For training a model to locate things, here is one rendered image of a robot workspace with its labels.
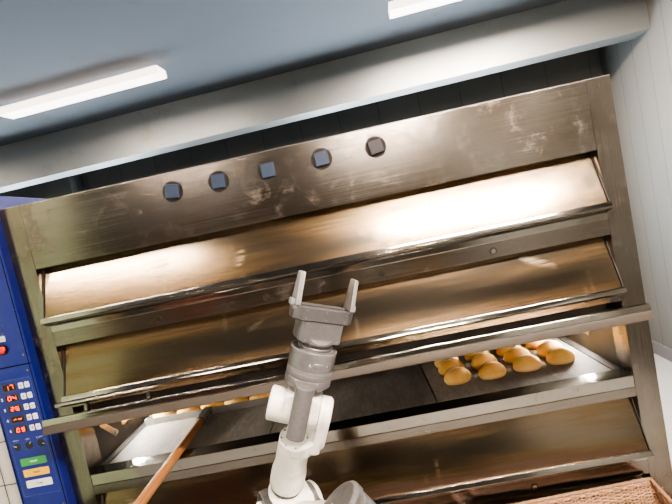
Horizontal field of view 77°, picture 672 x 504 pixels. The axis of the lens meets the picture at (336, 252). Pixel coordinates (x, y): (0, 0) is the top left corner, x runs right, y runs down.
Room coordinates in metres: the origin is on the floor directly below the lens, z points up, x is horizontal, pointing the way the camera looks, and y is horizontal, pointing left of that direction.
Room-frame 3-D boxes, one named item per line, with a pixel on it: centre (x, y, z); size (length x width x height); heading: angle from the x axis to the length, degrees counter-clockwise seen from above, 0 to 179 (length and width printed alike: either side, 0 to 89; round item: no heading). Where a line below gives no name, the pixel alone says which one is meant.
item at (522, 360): (1.75, -0.54, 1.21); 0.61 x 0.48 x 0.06; 177
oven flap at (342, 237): (1.34, 0.06, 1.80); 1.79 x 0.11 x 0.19; 87
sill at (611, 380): (1.36, 0.06, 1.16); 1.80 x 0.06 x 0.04; 87
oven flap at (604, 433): (1.34, 0.06, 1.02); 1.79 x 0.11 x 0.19; 87
